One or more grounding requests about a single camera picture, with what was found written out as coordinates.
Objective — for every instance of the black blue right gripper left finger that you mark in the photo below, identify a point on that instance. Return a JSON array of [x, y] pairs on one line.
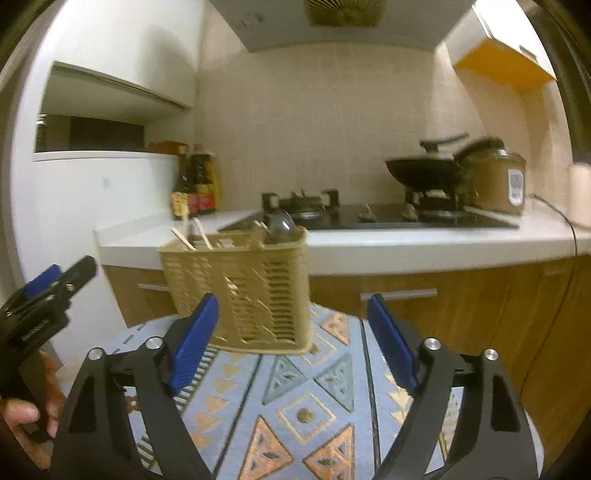
[[120, 420]]

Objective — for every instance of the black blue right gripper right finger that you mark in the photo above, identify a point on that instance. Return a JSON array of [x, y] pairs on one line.
[[492, 438]]

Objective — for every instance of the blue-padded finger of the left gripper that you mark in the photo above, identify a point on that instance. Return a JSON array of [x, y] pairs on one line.
[[42, 282]]

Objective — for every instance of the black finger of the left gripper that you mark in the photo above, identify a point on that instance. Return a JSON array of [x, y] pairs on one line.
[[78, 275]]

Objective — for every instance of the person's left hand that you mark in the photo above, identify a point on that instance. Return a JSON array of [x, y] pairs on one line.
[[18, 412]]

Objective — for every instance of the white refrigerator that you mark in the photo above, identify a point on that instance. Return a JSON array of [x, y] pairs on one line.
[[58, 200]]

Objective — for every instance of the wooden chopstick left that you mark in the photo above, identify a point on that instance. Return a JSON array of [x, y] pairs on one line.
[[184, 241]]

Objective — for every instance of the wooden chopstick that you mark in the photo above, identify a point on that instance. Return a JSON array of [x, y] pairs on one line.
[[184, 241], [202, 233]]

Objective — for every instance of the dark soy sauce bottle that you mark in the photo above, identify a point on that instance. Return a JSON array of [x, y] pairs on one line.
[[179, 197]]

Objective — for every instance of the wooden base cabinet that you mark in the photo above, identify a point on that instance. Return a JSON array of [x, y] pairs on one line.
[[532, 314]]

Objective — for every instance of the wooden chopstick right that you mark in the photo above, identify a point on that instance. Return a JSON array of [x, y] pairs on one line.
[[202, 233]]

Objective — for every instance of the red label sauce bottle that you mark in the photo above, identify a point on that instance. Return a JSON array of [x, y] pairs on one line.
[[204, 179]]

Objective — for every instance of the blue patterned tablecloth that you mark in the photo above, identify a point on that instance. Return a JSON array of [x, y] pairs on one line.
[[330, 413]]

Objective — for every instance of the beige plastic utensil basket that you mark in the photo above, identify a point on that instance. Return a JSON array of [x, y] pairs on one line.
[[261, 289]]

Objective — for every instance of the metal spoon in basket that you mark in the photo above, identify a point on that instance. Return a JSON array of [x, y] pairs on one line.
[[280, 227]]

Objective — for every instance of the white upper cabinet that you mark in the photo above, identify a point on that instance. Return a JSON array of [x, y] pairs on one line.
[[131, 61]]

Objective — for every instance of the black gas stove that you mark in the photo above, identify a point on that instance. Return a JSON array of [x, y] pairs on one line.
[[326, 212]]

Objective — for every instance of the white electric kettle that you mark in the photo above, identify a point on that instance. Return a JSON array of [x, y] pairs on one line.
[[579, 195]]

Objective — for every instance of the brown rice cooker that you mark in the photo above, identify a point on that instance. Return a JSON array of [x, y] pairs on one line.
[[496, 181]]

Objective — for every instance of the black frying pan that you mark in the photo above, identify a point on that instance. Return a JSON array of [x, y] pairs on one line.
[[437, 170]]

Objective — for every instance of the range hood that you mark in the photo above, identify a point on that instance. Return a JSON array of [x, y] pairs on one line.
[[417, 24]]

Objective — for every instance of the silver left drawer handle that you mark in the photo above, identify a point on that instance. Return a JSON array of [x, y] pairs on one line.
[[153, 287]]

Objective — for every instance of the silver drawer handle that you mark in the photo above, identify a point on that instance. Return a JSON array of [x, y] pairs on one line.
[[153, 287], [402, 295]]

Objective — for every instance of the yellow bottomed wall cabinet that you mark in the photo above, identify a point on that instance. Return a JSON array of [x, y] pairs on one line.
[[496, 39]]

